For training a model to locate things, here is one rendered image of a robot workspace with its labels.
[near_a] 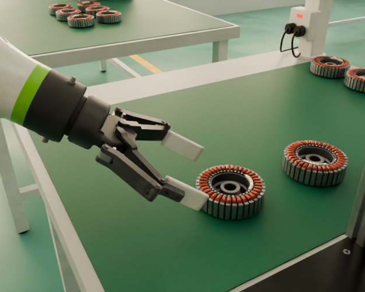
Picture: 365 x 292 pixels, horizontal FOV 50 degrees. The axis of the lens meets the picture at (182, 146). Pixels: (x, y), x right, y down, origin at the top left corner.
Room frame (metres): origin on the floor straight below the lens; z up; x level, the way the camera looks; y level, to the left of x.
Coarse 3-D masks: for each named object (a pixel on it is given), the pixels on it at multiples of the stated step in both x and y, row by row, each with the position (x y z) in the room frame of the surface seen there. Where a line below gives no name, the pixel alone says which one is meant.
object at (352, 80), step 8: (320, 56) 1.18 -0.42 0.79; (328, 56) 1.17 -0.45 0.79; (312, 64) 1.13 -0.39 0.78; (320, 64) 1.10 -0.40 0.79; (328, 64) 1.14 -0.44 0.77; (336, 64) 1.15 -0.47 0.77; (344, 64) 1.10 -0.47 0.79; (320, 72) 1.10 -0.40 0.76; (328, 72) 1.08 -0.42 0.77; (336, 72) 1.08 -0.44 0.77; (344, 72) 1.08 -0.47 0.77; (352, 72) 1.03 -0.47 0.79; (360, 72) 1.05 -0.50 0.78; (344, 80) 1.04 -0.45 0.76; (352, 80) 0.99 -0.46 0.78; (360, 80) 0.98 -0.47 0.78; (352, 88) 0.99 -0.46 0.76; (360, 88) 0.97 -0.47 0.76
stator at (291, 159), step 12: (300, 144) 0.64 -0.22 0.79; (312, 144) 0.64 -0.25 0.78; (324, 144) 0.64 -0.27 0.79; (288, 156) 0.60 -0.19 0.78; (300, 156) 0.63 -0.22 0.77; (312, 156) 0.61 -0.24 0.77; (324, 156) 0.62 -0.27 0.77; (336, 156) 0.60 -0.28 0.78; (288, 168) 0.58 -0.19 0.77; (300, 168) 0.57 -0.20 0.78; (312, 168) 0.56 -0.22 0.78; (324, 168) 0.56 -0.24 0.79; (336, 168) 0.56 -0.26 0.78; (300, 180) 0.56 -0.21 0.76; (312, 180) 0.55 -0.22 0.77; (324, 180) 0.55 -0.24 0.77; (336, 180) 0.56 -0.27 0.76
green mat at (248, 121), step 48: (192, 96) 0.95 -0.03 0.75; (240, 96) 0.95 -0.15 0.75; (288, 96) 0.95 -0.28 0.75; (336, 96) 0.95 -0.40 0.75; (48, 144) 0.70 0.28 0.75; (144, 144) 0.70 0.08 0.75; (240, 144) 0.70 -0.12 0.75; (288, 144) 0.70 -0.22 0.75; (336, 144) 0.70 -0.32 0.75; (96, 192) 0.54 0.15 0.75; (288, 192) 0.54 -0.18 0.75; (336, 192) 0.54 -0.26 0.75; (96, 240) 0.42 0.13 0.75; (144, 240) 0.42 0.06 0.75; (192, 240) 0.42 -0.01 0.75; (240, 240) 0.42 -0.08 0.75; (288, 240) 0.42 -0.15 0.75; (144, 288) 0.34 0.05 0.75; (192, 288) 0.34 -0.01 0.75
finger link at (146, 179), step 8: (104, 144) 0.46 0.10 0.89; (104, 152) 0.45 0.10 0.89; (112, 152) 0.45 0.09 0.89; (120, 152) 0.45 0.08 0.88; (96, 160) 0.45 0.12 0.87; (112, 160) 0.45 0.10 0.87; (120, 160) 0.44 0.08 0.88; (128, 160) 0.44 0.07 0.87; (112, 168) 0.44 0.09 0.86; (120, 168) 0.44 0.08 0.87; (128, 168) 0.43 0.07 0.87; (136, 168) 0.44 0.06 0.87; (120, 176) 0.44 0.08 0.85; (128, 176) 0.43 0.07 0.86; (136, 176) 0.43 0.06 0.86; (144, 176) 0.43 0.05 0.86; (136, 184) 0.42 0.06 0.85; (144, 184) 0.42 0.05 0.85; (152, 184) 0.42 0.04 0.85; (144, 192) 0.42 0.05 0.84; (152, 200) 0.41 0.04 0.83
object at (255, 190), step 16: (208, 176) 0.53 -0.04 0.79; (224, 176) 0.55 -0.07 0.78; (240, 176) 0.54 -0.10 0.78; (256, 176) 0.53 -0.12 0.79; (208, 192) 0.49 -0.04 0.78; (224, 192) 0.51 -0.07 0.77; (240, 192) 0.52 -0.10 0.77; (256, 192) 0.49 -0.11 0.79; (208, 208) 0.48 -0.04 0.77; (224, 208) 0.47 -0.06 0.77; (240, 208) 0.46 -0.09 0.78; (256, 208) 0.48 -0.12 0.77
